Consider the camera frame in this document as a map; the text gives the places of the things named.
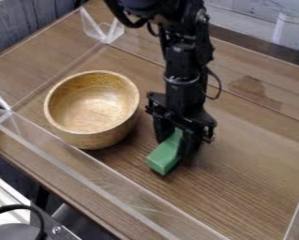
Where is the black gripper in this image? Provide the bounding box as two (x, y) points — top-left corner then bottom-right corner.
(145, 76), (216, 161)

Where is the green rectangular block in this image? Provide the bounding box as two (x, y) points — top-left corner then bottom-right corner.
(146, 128), (182, 175)

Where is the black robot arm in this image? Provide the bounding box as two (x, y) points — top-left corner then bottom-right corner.
(104, 0), (216, 159)

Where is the brown wooden bowl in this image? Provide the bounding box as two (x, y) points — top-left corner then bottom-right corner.
(43, 70), (140, 150)

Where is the white container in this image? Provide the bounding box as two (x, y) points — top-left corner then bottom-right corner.
(271, 12), (299, 51)

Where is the clear acrylic corner bracket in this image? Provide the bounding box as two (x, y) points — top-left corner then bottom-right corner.
(78, 7), (125, 44)

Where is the clear acrylic front wall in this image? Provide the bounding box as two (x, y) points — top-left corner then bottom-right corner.
(0, 110), (228, 240)

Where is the grey metal bracket with screw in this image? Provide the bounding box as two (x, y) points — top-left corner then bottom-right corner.
(29, 211), (81, 240)

